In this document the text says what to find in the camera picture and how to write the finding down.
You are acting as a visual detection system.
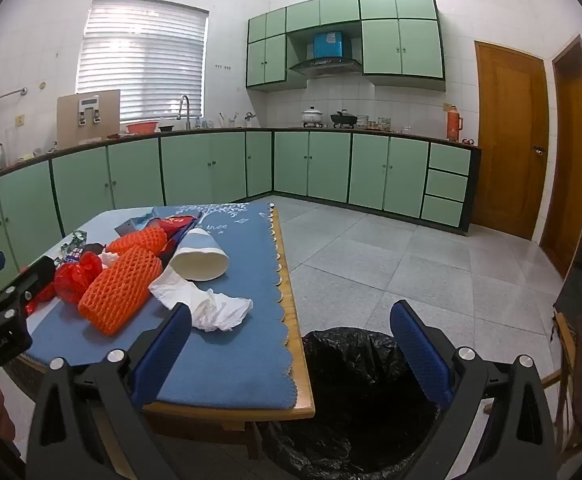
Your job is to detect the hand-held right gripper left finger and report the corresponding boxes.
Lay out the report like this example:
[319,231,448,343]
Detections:
[25,302,194,480]

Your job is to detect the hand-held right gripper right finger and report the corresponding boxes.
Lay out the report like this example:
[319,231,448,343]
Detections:
[390,300,558,480]

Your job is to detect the red plastic bag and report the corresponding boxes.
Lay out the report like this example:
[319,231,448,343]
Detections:
[26,251,104,317]

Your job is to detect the white tissue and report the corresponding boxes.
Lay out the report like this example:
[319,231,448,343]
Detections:
[148,267,254,333]

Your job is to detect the large orange foam net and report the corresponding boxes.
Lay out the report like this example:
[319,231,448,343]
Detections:
[78,247,164,336]

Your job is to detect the black bag lined bin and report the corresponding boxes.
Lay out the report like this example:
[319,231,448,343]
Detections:
[261,327,446,480]

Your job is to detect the white paper cup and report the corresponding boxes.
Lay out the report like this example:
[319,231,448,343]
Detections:
[170,228,230,281]

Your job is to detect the small orange foam net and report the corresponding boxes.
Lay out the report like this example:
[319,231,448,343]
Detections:
[106,226,168,259]

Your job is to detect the red paper cup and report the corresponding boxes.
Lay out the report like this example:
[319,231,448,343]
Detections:
[158,215,195,242]

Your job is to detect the blue tree print mat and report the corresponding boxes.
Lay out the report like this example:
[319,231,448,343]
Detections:
[26,202,299,409]

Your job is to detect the clear glass jug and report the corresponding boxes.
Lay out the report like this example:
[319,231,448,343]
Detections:
[5,127,22,162]

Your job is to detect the wooden cutting board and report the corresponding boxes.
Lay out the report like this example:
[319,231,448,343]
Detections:
[56,89,122,149]

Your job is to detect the green base cabinets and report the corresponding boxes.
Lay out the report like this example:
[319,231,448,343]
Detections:
[0,127,482,306]

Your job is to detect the red thermos flask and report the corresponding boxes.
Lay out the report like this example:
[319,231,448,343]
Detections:
[445,102,464,142]

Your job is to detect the narrow wooden door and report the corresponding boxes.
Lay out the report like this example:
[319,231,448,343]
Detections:
[540,35,582,279]

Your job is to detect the black wok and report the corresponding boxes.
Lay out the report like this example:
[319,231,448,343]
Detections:
[330,109,358,129]

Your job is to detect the white window blind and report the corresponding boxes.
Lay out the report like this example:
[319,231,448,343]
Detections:
[76,0,209,123]

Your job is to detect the black range hood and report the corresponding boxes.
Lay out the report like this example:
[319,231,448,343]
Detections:
[289,57,363,79]

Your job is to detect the green wall cabinets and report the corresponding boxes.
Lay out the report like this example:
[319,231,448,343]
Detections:
[246,0,446,93]

